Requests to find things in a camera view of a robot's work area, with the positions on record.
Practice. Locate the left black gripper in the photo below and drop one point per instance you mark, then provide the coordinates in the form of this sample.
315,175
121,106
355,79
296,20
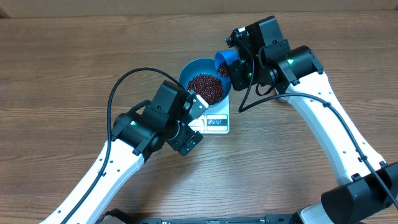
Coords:
188,139

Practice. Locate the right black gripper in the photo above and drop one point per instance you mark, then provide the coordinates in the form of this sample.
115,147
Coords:
238,74

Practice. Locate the blue plastic measuring scoop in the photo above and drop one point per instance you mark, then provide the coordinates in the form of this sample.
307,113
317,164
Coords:
228,56

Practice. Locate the teal metal bowl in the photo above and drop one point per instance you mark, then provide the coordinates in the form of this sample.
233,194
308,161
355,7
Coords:
203,65

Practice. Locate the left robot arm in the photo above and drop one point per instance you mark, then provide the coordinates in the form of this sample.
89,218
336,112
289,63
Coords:
143,130

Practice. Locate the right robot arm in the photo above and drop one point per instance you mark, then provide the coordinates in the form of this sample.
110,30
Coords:
366,183

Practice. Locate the red beans in scoop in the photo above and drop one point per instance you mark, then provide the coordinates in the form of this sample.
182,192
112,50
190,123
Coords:
222,70

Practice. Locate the white digital kitchen scale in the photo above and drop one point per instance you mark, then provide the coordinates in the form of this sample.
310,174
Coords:
215,120

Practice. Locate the red beans in bowl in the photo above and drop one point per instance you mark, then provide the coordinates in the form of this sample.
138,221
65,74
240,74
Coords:
210,88

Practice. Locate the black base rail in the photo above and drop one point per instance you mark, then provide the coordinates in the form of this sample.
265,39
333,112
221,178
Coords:
118,216

